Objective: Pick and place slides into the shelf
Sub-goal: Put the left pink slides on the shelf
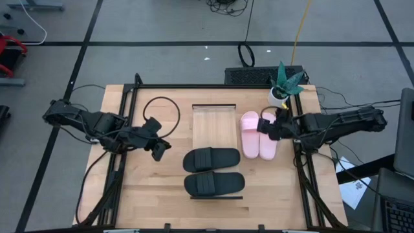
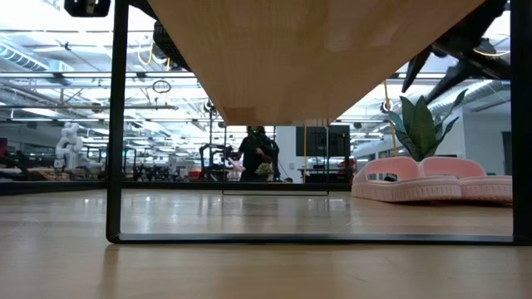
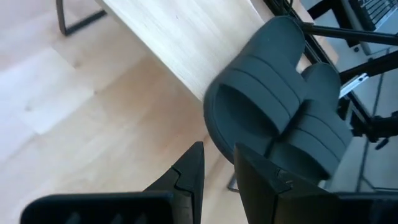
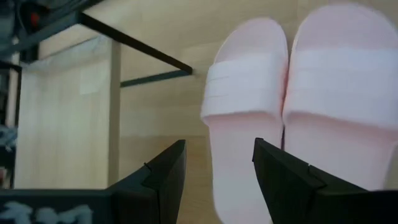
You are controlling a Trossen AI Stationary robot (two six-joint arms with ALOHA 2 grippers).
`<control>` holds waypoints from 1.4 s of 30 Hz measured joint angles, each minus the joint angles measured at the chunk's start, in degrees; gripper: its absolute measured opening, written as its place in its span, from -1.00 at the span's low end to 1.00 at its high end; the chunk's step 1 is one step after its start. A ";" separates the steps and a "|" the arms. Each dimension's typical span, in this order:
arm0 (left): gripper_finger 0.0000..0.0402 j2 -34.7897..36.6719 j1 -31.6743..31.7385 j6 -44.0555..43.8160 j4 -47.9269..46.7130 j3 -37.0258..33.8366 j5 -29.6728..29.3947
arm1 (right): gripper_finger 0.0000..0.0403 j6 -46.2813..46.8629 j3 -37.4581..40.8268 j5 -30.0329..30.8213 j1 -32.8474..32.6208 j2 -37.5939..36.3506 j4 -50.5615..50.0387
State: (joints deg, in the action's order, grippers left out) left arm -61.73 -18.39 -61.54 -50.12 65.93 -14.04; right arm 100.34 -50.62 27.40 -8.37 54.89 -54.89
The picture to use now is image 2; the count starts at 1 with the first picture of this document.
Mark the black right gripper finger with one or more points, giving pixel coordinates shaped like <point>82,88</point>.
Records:
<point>451,79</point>
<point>417,68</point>

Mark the black background robot arm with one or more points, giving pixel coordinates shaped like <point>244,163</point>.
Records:
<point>212,160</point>

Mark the green plant in white pot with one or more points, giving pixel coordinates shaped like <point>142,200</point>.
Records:
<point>420,128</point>

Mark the black background monitor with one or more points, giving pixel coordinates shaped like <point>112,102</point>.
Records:
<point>320,141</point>

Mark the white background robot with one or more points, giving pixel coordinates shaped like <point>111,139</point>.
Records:
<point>68,145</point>

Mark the black background desk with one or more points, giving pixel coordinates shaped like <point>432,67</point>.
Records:
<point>328,176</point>

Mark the thin yellow vertical pole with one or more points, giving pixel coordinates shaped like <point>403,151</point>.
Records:
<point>305,153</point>

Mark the cluttered background workbench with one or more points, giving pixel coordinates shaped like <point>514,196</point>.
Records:
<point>145,170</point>

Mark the black background stand pole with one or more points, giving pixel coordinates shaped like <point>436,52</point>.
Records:
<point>210,133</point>

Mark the small background potted plant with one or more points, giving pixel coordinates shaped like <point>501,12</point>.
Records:
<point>264,169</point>

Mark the person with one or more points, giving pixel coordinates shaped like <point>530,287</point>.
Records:
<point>253,155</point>

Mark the red background bin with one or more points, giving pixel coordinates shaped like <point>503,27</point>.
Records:
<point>194,175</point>

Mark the wooden shelf with black frame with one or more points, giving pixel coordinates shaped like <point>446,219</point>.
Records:
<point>311,62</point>

